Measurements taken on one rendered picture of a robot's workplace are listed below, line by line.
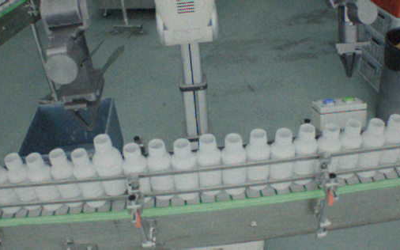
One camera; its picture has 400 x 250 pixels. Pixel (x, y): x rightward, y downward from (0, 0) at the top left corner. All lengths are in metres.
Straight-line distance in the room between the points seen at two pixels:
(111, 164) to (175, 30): 0.62
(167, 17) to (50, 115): 0.62
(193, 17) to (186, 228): 0.70
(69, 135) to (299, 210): 1.00
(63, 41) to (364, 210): 0.88
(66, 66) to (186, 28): 0.74
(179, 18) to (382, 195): 0.84
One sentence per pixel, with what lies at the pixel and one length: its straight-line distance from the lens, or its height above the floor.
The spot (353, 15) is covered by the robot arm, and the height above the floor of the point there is 1.37.
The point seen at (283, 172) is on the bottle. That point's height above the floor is 1.06.
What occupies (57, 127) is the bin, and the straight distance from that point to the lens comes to 1.63.
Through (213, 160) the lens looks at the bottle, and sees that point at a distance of 0.90.
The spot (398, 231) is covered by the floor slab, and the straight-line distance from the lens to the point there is 2.31.
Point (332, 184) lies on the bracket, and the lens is 0.91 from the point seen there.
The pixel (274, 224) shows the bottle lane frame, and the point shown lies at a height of 0.89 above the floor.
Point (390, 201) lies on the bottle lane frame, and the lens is 1.15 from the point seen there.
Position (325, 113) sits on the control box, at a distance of 1.08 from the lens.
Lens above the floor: 1.74
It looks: 38 degrees down
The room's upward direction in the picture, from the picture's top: 5 degrees counter-clockwise
